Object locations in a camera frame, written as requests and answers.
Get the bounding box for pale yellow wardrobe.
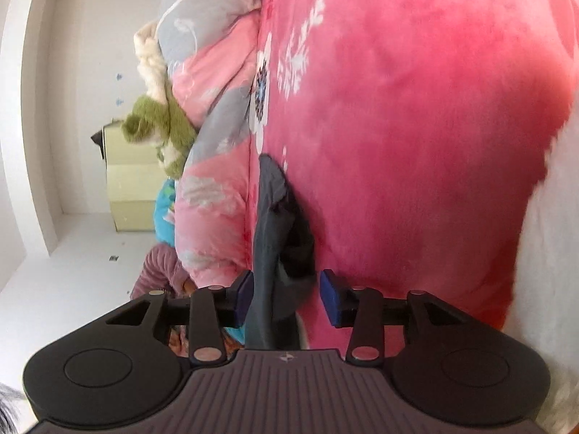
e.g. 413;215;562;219
93;118;175;233

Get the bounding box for pink and blue floral quilt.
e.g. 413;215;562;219
154;0;267;344

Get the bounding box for green and white fleece blanket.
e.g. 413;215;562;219
122;22;197;179

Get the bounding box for dark grey pants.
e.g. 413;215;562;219
251;154;317;351

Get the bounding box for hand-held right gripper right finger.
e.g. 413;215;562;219
320;269;466;366

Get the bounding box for pink floral bed blanket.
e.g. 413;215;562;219
244;0;579;434

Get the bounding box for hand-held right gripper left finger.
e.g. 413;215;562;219
105;270;253;367

